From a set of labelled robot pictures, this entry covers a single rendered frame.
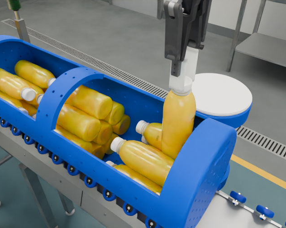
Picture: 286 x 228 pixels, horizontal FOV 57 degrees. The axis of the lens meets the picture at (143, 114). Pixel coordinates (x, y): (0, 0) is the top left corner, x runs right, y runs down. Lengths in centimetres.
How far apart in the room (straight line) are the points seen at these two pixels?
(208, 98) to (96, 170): 53
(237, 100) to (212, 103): 10
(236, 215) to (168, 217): 30
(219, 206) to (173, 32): 55
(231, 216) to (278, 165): 155
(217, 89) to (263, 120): 167
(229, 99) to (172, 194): 57
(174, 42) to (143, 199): 34
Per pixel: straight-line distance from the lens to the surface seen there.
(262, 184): 216
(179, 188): 54
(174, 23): 43
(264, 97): 302
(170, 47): 45
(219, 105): 98
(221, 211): 83
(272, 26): 394
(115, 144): 68
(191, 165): 53
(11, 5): 161
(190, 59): 53
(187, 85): 52
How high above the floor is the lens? 162
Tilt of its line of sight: 40 degrees down
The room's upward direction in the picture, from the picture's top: straight up
